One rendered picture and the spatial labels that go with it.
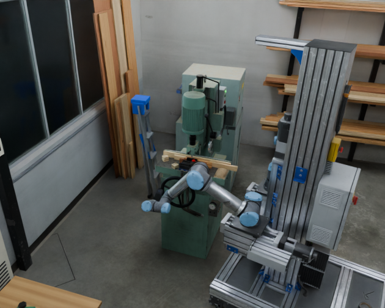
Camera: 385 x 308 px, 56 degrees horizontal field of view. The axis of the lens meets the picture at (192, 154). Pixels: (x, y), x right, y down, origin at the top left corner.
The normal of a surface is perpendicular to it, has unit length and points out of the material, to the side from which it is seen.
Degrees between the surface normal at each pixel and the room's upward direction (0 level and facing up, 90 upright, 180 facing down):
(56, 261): 0
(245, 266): 0
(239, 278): 0
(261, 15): 90
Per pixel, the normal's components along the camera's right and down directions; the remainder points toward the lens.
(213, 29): -0.25, 0.46
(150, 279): 0.04, -0.88
